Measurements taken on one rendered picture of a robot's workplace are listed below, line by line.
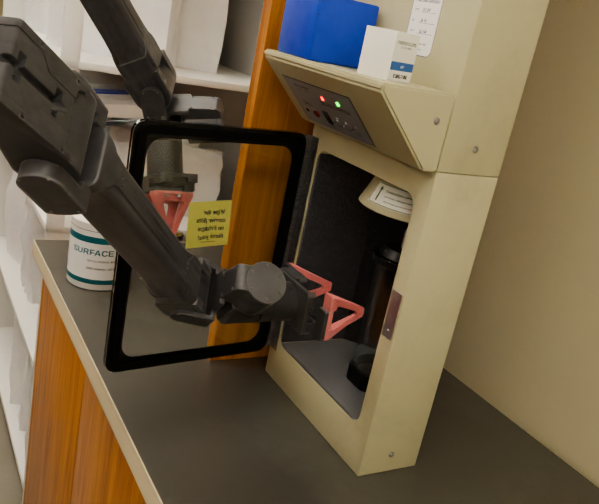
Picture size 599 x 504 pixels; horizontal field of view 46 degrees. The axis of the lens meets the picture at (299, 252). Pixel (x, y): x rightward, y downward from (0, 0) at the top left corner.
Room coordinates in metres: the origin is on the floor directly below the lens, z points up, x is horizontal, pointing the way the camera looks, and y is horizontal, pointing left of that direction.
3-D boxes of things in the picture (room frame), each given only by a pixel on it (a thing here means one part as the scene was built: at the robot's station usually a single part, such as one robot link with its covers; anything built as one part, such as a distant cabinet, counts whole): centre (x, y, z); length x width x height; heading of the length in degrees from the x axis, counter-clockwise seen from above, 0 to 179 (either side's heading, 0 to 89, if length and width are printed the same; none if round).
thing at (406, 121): (1.00, -0.02, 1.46); 0.32 x 0.11 x 0.10; 32
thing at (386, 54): (0.94, -0.06, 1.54); 0.05 x 0.05 x 0.06; 49
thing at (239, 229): (1.05, 0.14, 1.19); 0.30 x 0.01 x 0.40; 130
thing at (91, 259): (1.42, 0.43, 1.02); 0.13 x 0.13 x 0.15
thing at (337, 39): (1.07, 0.03, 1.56); 0.10 x 0.10 x 0.09; 32
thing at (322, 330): (0.94, -0.06, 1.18); 0.09 x 0.07 x 0.07; 121
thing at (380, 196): (1.07, -0.16, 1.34); 0.18 x 0.18 x 0.05
